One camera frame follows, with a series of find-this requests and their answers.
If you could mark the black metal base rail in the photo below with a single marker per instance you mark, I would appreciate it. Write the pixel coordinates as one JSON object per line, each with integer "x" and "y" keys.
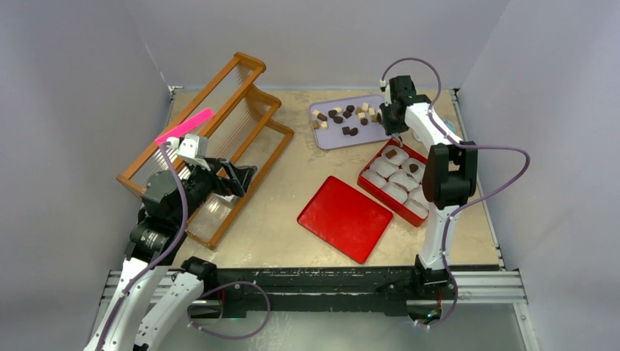
{"x": 392, "y": 290}

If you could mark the red chocolate box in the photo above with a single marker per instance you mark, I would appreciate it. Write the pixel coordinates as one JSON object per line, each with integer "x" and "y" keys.
{"x": 391, "y": 183}

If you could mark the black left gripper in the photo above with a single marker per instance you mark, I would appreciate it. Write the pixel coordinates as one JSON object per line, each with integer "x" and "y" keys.
{"x": 237, "y": 176}

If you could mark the brown square chocolate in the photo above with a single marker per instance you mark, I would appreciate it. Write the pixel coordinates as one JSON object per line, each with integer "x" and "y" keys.
{"x": 391, "y": 154}

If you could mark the lavender plastic tray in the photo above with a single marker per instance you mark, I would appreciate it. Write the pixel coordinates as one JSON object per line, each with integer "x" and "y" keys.
{"x": 337, "y": 135}

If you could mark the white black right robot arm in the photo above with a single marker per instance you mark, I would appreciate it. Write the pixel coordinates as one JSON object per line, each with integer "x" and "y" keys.
{"x": 449, "y": 178}

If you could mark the red box lid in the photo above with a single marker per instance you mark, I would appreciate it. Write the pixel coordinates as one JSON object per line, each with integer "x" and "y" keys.
{"x": 346, "y": 219}

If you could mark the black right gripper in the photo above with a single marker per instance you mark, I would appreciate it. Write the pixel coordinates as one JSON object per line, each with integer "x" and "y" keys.
{"x": 391, "y": 129}

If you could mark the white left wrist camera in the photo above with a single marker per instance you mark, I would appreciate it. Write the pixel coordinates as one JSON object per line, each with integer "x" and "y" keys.
{"x": 192, "y": 149}

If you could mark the pink flat box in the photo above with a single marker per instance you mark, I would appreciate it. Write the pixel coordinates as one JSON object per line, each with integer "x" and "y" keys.
{"x": 185, "y": 127}

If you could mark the white blue oval package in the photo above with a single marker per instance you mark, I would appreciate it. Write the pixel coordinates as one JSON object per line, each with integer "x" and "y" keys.
{"x": 447, "y": 123}

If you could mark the orange wooden shelf rack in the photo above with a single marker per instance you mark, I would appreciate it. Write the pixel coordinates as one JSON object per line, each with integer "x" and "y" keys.
{"x": 242, "y": 130}

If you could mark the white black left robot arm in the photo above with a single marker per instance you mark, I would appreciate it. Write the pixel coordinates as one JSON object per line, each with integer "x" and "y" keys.
{"x": 132, "y": 321}

